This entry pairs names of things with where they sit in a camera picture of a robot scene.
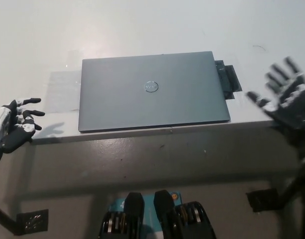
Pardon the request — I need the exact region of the clear tape sheet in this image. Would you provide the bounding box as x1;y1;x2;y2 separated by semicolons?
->
44;71;83;112

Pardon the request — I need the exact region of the crumpled black tape strip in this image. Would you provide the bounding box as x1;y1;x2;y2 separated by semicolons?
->
213;59;234;100

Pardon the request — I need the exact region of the black floor tape patch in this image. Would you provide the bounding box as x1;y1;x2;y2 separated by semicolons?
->
16;209;50;236
245;188;283;214

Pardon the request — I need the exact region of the black table leg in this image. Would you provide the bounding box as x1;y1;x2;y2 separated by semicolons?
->
278;174;305;210
0;203;22;237

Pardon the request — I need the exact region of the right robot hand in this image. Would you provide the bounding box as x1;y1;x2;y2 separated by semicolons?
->
245;56;305;130

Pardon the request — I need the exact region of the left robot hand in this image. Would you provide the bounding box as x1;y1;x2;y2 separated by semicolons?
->
0;98;46;154

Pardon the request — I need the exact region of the grey Dell laptop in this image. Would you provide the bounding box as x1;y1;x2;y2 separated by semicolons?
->
77;51;231;134

